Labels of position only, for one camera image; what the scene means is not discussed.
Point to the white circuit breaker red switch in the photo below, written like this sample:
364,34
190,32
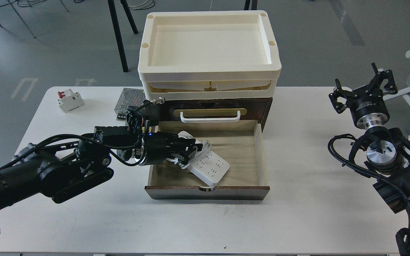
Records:
69,100

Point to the black table leg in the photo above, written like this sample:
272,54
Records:
117,31

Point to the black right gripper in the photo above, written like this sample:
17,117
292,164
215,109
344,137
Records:
366,103

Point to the silver mesh power supply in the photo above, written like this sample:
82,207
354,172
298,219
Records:
128,97

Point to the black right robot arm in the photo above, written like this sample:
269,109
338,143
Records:
381,153

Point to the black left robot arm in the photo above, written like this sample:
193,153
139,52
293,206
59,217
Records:
66,165

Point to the open wooden drawer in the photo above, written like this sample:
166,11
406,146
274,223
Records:
240,144

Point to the dark wooden cabinet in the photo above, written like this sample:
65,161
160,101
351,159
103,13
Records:
218,115

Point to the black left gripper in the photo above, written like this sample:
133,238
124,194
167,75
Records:
161,145

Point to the white power strip with cable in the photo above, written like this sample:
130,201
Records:
207,165

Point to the cream plastic tray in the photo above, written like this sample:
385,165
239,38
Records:
208,55

